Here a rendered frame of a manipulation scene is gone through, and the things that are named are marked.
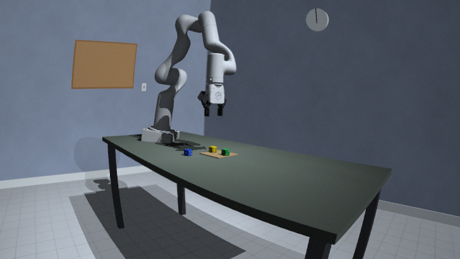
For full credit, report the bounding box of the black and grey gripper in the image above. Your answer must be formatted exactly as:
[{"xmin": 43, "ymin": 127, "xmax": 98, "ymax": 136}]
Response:
[{"xmin": 201, "ymin": 83, "xmax": 227, "ymax": 116}]

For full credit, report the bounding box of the tan flat mat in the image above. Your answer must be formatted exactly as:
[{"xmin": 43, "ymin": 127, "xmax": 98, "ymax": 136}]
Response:
[{"xmin": 199, "ymin": 150, "xmax": 239, "ymax": 159}]

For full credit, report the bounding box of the blue die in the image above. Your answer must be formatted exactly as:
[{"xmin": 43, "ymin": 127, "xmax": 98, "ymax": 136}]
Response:
[{"xmin": 184, "ymin": 148, "xmax": 192, "ymax": 156}]

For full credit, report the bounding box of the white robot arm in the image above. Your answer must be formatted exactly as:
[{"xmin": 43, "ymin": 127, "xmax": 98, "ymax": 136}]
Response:
[{"xmin": 148, "ymin": 11, "xmax": 236, "ymax": 133}]

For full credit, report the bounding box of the green die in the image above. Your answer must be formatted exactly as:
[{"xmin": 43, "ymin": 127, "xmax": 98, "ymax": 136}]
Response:
[{"xmin": 221, "ymin": 148, "xmax": 230, "ymax": 156}]

